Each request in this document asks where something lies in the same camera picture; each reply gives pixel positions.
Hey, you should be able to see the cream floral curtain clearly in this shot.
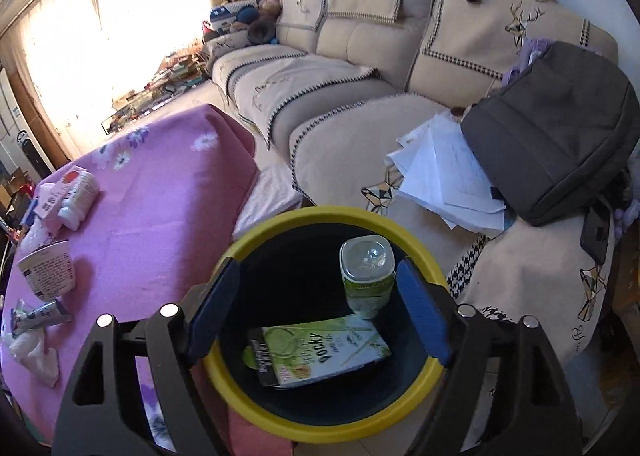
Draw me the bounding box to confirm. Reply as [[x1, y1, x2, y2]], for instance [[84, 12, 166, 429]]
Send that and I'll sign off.
[[1, 0, 223, 164]]

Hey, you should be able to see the dark grey backpack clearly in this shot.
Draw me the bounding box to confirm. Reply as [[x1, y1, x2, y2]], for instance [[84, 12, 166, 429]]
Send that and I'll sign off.
[[461, 42, 639, 227]]

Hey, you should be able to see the white paper stack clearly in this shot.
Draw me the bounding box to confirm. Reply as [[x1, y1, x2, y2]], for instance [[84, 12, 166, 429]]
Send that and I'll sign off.
[[386, 111, 506, 237]]

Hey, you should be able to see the blue white powder sachet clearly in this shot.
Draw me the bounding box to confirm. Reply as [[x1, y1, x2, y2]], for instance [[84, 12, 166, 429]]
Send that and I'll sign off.
[[11, 299, 72, 337]]

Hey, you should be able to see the beige sectional sofa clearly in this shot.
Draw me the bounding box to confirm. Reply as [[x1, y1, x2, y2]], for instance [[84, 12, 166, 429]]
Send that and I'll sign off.
[[210, 0, 618, 363]]

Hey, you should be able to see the small white yogurt bottle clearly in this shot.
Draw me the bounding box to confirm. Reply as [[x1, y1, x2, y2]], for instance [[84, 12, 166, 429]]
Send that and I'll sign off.
[[58, 170, 100, 231]]

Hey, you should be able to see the green white drink bottle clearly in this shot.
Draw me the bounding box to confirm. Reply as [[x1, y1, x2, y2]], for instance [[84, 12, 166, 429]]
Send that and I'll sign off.
[[340, 235, 396, 320]]

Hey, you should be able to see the crumpled white tissue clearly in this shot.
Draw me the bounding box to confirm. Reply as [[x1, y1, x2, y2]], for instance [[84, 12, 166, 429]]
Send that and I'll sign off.
[[3, 328, 60, 388]]

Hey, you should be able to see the purple floral tablecloth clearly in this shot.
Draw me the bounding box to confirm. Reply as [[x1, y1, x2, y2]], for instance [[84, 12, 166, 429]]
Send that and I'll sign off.
[[1, 104, 259, 441]]

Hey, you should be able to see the pink white carton box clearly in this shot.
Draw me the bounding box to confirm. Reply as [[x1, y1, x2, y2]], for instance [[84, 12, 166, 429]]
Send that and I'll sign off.
[[35, 166, 85, 235]]

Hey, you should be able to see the glass coffee table clutter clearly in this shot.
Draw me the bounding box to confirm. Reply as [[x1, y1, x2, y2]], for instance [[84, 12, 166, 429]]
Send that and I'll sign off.
[[101, 52, 208, 135]]

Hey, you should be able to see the white paper cup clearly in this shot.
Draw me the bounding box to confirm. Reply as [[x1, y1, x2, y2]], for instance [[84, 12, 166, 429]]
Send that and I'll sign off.
[[18, 239, 76, 302]]

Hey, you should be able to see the green Pocky snack box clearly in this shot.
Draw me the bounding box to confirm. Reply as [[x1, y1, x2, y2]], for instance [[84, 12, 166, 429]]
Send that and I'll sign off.
[[242, 314, 390, 389]]

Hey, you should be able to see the black smartphone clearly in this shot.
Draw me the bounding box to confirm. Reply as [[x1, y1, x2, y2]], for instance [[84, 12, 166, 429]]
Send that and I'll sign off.
[[579, 195, 612, 265]]

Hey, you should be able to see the yellow rimmed trash bin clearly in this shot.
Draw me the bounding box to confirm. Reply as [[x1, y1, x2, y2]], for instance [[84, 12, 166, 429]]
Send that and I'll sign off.
[[204, 206, 445, 444]]

